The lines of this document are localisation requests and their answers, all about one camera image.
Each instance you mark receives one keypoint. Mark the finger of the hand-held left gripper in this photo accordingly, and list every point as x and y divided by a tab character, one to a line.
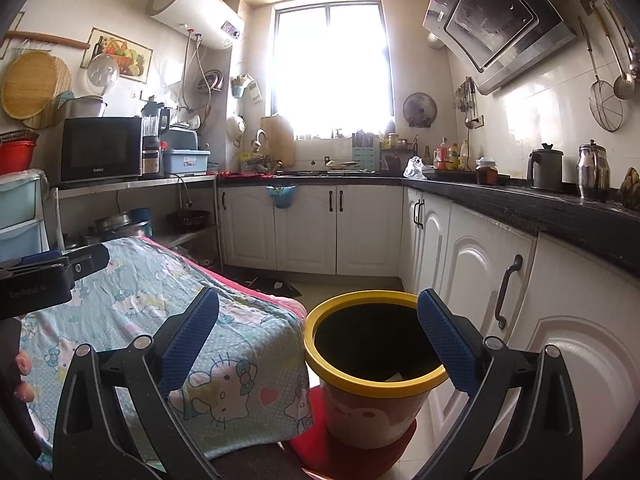
42	259
87	259

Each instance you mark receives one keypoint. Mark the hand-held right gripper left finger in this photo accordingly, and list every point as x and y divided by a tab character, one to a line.
192	340

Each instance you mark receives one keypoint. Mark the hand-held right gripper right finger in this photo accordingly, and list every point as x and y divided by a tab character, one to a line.
445	340

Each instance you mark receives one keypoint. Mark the yellow rimmed trash bin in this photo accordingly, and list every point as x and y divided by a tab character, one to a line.
370	420

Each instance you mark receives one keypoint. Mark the person's left hand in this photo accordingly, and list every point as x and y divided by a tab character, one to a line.
24	362

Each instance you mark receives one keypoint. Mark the steel cooking pot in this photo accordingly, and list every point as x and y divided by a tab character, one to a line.
115	225

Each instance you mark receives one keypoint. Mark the plastic drawer cabinet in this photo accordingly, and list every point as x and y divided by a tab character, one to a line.
20	210

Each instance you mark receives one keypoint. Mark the cartoon printed blanket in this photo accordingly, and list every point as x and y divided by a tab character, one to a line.
150	280

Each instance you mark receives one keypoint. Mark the blue container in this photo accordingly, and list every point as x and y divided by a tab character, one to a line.
142	220

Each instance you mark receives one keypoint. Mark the dark floor mat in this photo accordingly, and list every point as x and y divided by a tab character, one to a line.
275	287

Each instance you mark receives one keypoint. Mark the steel shelf rack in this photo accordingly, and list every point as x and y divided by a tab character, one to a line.
150	183

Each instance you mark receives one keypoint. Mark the red basin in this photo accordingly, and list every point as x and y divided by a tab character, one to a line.
17	157

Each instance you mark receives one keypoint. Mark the black wok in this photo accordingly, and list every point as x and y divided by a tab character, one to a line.
189	220

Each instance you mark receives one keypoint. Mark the black microwave oven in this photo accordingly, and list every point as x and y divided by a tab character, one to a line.
100	150

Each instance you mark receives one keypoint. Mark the blender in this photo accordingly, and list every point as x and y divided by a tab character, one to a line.
152	140

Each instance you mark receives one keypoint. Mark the blue plastic basket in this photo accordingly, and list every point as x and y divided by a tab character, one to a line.
187	162

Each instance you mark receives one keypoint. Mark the white pot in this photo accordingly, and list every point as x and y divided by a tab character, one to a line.
86	107

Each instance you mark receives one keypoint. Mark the black stone countertop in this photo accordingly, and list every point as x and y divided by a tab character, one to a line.
550	215

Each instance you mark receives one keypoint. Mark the blue hanging bin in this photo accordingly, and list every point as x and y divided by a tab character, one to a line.
281	197

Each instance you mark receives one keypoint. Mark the round bamboo tray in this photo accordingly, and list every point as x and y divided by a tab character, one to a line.
35	90

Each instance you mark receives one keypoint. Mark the brown jar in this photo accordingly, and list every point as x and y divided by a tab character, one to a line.
486	172

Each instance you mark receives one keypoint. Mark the red cloth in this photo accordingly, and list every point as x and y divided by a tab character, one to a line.
245	175

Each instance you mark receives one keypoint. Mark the clear plastic bag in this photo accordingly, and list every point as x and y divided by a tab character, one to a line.
415	169

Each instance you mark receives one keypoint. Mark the yellow oil bottle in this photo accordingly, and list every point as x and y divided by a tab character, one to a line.
454	159

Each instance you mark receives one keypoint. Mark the glass pot lid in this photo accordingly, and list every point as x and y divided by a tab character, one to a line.
102	75

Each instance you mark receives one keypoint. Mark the yellow dish rack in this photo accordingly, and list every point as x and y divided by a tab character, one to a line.
257	164

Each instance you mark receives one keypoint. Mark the black spice rack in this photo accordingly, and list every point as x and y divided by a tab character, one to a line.
397	157

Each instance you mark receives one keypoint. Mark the grey kettle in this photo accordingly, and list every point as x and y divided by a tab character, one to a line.
546	170

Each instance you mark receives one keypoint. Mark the pale blue knife block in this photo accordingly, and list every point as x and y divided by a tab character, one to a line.
366	152

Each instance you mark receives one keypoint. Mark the metal faucet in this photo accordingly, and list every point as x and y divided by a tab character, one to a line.
260	142

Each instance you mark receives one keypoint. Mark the beige cutting board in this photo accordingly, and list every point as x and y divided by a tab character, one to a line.
280	140

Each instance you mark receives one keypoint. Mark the steel teapot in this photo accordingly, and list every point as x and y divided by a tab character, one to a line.
594	172

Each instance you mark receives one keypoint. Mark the hanging kitchen utensils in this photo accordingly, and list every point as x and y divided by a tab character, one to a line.
466	100

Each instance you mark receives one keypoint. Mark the white water heater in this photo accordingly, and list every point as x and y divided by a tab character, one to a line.
192	7

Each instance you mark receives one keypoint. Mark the window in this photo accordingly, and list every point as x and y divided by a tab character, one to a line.
330	70

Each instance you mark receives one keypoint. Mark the steel ladle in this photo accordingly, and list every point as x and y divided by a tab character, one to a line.
625	87

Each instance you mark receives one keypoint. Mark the black range hood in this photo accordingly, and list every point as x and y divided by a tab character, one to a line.
495	15

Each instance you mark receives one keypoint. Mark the fruit wall picture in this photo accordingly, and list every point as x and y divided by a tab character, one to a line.
130	55

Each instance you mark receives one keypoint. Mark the wall socket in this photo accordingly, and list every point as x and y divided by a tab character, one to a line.
478	120

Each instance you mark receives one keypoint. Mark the wall utensil holder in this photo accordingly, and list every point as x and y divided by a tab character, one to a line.
245	89

